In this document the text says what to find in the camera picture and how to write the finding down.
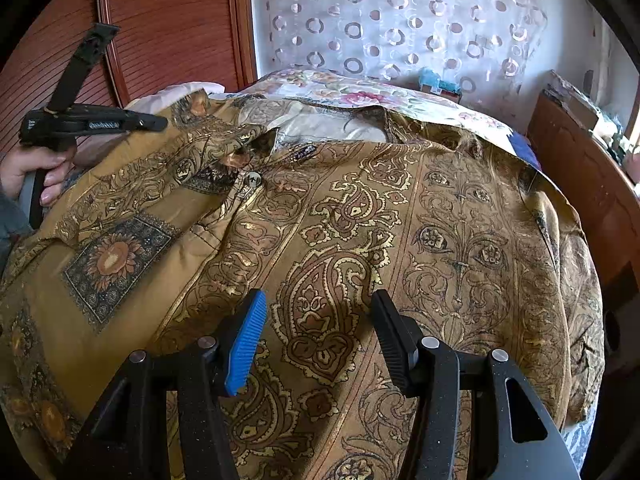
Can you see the dark blue blanket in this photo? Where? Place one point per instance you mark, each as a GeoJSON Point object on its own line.
{"type": "Point", "coordinates": [522, 152]}

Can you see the pink floral bedspread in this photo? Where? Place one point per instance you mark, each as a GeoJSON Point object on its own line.
{"type": "Point", "coordinates": [350, 92]}

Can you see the person's left hand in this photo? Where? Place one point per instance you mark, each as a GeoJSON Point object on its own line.
{"type": "Point", "coordinates": [15, 170]}

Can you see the turquoise box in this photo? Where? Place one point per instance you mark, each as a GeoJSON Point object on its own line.
{"type": "Point", "coordinates": [432, 80]}

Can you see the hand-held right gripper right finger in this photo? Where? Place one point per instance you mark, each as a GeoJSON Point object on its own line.
{"type": "Point", "coordinates": [395, 345]}

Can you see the wooden headboard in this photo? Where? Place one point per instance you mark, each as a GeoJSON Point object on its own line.
{"type": "Point", "coordinates": [175, 20]}

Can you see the pink figurine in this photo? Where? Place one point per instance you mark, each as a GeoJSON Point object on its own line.
{"type": "Point", "coordinates": [633, 167]}

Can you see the brown wooden sideboard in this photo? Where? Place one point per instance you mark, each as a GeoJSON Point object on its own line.
{"type": "Point", "coordinates": [590, 200]}

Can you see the pale pink pillow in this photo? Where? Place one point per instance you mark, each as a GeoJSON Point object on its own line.
{"type": "Point", "coordinates": [170, 92]}

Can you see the person's left forearm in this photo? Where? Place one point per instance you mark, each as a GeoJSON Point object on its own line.
{"type": "Point", "coordinates": [10, 220]}

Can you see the cardboard box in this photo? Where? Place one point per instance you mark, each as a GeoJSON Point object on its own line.
{"type": "Point", "coordinates": [570, 97]}

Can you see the white circle-patterned curtain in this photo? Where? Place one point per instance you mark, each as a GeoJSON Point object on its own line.
{"type": "Point", "coordinates": [400, 20]}

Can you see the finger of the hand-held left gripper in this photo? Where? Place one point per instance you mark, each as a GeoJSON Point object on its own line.
{"type": "Point", "coordinates": [125, 121]}
{"type": "Point", "coordinates": [87, 55]}

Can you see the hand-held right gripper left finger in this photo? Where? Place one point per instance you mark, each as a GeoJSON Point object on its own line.
{"type": "Point", "coordinates": [245, 345]}

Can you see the brown paisley shirt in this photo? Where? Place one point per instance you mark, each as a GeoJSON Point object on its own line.
{"type": "Point", "coordinates": [350, 210]}

